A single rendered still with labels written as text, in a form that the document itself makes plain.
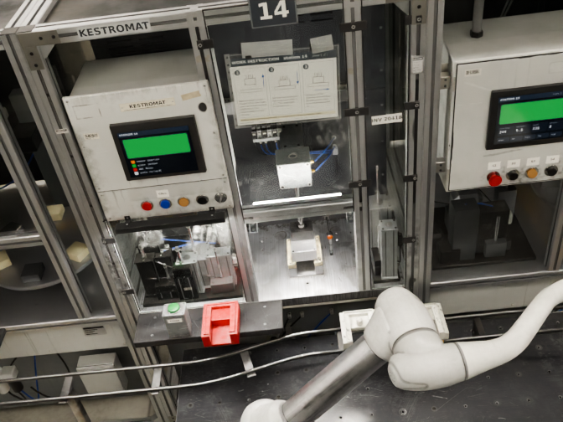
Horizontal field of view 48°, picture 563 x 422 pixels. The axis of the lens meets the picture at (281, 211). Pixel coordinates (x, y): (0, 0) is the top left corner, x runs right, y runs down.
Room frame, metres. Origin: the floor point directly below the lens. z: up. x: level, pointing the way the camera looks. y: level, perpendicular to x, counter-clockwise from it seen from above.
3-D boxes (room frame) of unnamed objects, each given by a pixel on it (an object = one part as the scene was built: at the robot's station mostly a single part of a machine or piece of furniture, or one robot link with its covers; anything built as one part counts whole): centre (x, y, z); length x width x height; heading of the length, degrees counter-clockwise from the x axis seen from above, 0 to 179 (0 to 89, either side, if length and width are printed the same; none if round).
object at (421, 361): (1.01, -0.31, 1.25); 0.18 x 0.14 x 0.13; 95
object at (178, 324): (1.56, 0.42, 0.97); 0.08 x 0.08 x 0.12; 87
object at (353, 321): (1.47, -0.33, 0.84); 0.36 x 0.14 x 0.10; 87
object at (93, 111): (1.76, 0.35, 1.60); 0.42 x 0.29 x 0.46; 87
